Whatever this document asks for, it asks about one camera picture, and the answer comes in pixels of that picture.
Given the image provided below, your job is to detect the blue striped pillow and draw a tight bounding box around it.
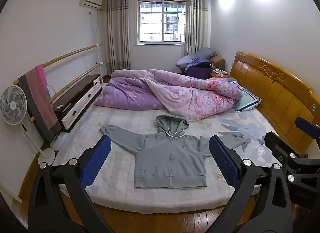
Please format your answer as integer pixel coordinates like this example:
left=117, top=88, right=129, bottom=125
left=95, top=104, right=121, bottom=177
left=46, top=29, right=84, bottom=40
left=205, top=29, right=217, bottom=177
left=232, top=80, right=262, bottom=112

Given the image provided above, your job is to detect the white standing fan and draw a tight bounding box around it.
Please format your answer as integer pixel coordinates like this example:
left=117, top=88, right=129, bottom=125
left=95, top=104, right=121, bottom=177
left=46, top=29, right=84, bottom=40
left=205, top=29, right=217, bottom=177
left=0, top=85, right=57, bottom=166

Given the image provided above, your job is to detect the bed with pale floral sheet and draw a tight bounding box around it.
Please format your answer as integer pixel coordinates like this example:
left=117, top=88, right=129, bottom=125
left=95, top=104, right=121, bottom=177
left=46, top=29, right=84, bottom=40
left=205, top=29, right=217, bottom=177
left=17, top=68, right=283, bottom=215

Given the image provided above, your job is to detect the barred window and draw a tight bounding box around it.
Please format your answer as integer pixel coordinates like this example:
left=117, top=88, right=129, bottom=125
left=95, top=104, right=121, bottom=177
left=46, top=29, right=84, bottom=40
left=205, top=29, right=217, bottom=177
left=136, top=0, right=188, bottom=46

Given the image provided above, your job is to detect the dark and white low cabinet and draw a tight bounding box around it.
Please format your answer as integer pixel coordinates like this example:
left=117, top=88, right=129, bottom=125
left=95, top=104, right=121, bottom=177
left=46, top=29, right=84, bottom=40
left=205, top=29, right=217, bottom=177
left=52, top=74, right=102, bottom=133

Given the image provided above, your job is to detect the grey blue pillow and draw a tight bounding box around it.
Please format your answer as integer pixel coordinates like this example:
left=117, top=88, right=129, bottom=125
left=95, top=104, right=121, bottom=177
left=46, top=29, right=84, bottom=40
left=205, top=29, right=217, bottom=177
left=194, top=47, right=217, bottom=61

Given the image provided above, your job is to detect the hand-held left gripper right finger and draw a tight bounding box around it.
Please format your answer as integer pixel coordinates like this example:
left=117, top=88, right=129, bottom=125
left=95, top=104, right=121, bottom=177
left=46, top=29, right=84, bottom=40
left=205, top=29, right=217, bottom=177
left=207, top=135, right=293, bottom=233

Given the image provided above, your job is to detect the white air conditioner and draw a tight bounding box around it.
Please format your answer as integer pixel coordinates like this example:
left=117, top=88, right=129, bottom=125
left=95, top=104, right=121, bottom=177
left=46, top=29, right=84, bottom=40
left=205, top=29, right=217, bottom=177
left=79, top=0, right=103, bottom=11

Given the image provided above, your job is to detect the white rail post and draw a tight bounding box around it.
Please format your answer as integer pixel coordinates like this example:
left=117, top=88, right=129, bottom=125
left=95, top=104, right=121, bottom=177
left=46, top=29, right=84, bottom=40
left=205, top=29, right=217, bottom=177
left=96, top=45, right=104, bottom=83

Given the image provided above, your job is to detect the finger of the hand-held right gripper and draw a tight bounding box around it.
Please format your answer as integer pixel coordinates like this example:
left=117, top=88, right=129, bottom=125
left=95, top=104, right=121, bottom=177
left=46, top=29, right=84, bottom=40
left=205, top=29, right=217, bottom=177
left=264, top=131, right=304, bottom=171
left=295, top=116, right=320, bottom=148

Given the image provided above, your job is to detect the bright pink cloth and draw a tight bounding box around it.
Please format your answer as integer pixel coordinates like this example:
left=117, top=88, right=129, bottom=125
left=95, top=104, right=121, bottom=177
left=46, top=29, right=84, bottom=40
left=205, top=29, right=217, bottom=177
left=36, top=64, right=48, bottom=93

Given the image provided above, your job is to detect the purple pink floral quilt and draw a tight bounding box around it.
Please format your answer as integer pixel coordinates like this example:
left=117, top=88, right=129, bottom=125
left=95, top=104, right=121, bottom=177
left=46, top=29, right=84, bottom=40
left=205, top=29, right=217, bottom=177
left=94, top=68, right=243, bottom=121

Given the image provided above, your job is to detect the wooden wall rail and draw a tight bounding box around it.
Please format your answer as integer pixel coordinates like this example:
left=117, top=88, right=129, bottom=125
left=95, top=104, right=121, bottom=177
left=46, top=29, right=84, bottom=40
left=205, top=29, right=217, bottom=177
left=30, top=60, right=107, bottom=123
left=14, top=43, right=103, bottom=85

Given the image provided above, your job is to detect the air conditioner cable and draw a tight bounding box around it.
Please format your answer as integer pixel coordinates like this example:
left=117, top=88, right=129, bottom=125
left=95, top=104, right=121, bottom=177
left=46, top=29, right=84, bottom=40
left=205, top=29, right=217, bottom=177
left=89, top=10, right=99, bottom=34

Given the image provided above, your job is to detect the grey zip hoodie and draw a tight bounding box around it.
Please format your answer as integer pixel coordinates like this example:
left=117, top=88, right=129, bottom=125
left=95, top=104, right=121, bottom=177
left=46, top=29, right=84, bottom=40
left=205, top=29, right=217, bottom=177
left=99, top=113, right=247, bottom=190

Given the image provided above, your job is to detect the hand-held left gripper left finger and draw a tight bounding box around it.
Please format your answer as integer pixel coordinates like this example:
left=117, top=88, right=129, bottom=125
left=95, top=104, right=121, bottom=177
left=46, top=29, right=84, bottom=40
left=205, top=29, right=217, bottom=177
left=27, top=135, right=115, bottom=233

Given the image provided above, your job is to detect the lavender pillow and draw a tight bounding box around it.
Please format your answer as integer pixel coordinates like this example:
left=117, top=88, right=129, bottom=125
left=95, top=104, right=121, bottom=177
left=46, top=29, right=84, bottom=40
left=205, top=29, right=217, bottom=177
left=175, top=56, right=198, bottom=68

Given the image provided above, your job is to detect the wooden headboard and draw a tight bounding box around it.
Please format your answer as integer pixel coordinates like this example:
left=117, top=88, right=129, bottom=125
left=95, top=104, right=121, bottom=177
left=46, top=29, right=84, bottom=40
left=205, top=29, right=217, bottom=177
left=229, top=51, right=315, bottom=155

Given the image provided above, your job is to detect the pink grey striped towel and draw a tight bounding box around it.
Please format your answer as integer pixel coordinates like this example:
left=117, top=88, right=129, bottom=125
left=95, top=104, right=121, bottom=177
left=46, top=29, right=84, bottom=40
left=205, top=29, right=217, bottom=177
left=17, top=66, right=62, bottom=141

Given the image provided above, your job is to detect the wooden nightstand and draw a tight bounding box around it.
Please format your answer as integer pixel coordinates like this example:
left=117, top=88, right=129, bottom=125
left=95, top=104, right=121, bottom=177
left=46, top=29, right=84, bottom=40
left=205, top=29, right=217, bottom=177
left=209, top=56, right=229, bottom=79

